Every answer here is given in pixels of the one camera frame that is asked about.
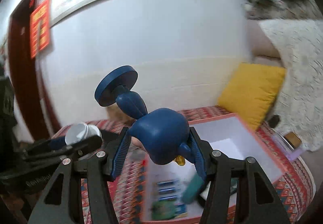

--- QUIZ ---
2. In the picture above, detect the yellow cushion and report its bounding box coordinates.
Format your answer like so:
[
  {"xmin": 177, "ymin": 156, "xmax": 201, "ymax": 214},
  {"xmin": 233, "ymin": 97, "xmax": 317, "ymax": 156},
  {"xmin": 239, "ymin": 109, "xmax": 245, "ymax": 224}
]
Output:
[{"xmin": 217, "ymin": 63, "xmax": 286, "ymax": 131}]

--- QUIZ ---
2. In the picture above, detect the white pill bottle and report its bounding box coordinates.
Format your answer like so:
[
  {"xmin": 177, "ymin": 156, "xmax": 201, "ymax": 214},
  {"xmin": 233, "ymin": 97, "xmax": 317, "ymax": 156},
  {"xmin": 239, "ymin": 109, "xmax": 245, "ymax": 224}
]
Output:
[{"xmin": 65, "ymin": 123, "xmax": 102, "ymax": 145}]

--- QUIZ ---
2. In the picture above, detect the red paper door decoration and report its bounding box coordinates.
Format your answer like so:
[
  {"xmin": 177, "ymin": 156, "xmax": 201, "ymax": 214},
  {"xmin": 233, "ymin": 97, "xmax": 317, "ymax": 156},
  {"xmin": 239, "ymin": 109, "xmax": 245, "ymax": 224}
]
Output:
[{"xmin": 29, "ymin": 0, "xmax": 51, "ymax": 59}]

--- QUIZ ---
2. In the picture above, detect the white lace sofa cover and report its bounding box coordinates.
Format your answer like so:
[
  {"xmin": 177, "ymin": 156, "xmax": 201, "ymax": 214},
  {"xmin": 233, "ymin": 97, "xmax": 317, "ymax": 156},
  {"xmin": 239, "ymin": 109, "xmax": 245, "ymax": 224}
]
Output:
[{"xmin": 259, "ymin": 19, "xmax": 322, "ymax": 152}]

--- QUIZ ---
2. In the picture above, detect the red patterned tablecloth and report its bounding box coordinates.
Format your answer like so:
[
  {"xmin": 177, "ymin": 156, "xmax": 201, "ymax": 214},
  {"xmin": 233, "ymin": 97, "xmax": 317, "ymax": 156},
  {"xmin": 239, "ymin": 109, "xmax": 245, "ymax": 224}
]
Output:
[{"xmin": 81, "ymin": 106, "xmax": 316, "ymax": 223}]

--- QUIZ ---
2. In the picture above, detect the blue figurine toy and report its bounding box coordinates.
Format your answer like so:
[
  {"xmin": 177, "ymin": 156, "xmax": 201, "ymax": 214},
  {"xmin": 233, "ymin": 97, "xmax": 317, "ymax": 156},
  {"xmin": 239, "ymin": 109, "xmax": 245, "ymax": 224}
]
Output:
[{"xmin": 94, "ymin": 65, "xmax": 195, "ymax": 165}]

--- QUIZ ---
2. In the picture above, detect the teal pouch in box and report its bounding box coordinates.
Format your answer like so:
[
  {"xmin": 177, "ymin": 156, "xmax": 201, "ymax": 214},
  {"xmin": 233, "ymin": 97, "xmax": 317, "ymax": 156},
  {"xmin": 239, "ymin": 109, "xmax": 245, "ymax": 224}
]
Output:
[{"xmin": 181, "ymin": 174, "xmax": 205, "ymax": 204}]

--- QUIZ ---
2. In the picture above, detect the battery pack in box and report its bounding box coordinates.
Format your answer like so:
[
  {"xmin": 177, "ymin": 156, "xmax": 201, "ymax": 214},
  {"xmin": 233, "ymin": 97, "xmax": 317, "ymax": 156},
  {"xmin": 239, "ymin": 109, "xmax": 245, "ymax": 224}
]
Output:
[{"xmin": 155, "ymin": 179, "xmax": 182, "ymax": 202}]

